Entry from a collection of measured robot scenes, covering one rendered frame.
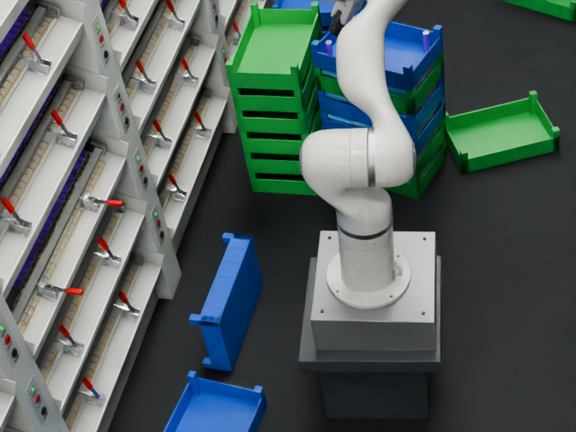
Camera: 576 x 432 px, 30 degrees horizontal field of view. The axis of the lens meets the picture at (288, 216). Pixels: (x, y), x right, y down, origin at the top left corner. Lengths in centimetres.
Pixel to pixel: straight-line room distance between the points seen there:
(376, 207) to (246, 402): 74
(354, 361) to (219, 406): 46
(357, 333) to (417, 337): 13
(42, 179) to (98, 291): 40
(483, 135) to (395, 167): 124
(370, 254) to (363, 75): 39
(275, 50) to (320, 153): 100
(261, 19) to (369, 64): 105
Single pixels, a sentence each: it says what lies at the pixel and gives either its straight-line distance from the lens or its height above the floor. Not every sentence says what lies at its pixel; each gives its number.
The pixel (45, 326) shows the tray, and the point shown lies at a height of 54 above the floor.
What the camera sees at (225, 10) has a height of 34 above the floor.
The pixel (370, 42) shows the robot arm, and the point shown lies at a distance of 219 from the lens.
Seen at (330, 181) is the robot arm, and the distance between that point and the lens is 212.
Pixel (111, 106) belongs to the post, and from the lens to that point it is 252.
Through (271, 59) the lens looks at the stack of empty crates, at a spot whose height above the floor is 40.
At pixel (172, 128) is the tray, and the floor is 35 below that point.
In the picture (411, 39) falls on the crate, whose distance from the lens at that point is 303.
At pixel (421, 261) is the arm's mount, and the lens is 245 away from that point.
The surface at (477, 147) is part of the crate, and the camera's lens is 328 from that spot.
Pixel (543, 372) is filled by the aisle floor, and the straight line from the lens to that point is 273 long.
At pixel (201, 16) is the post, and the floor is 45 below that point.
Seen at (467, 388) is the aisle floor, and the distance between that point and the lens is 270.
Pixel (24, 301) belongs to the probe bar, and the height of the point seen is 58.
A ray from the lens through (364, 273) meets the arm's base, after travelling 233.
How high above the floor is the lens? 220
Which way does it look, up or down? 45 degrees down
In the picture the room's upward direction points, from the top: 11 degrees counter-clockwise
